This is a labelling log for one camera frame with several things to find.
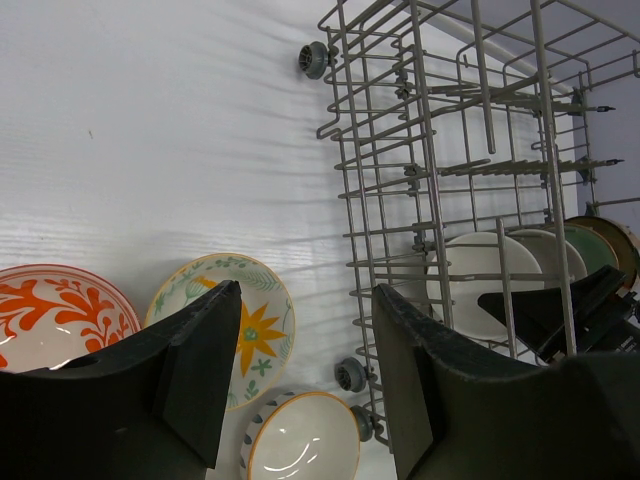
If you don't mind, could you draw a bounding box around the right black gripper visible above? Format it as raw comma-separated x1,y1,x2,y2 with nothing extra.
477,264,640,366

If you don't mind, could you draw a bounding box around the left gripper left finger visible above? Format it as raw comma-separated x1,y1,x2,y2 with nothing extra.
1,280,241,479

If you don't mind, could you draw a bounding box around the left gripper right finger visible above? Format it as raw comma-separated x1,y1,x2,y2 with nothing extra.
372,284,639,479

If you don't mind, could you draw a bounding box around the plain white bowl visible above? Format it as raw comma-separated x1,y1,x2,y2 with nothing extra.
508,228,588,289

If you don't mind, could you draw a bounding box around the mint green bowl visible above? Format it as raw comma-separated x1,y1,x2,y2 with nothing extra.
564,222,619,275

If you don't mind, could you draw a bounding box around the brown glazed bowl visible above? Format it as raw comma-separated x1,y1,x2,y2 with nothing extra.
566,216,639,290

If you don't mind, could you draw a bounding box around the leaf and flower pattern bowl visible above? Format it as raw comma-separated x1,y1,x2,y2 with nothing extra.
143,253,296,411

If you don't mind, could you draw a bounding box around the orange coral pattern bowl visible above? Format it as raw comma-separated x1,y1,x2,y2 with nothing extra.
1,264,140,373

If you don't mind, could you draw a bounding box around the white bowl with patterned outside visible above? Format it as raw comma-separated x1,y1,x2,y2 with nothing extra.
239,390,360,480

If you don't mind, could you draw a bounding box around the grey wire dish rack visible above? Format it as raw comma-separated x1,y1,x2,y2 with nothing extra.
298,1,639,444

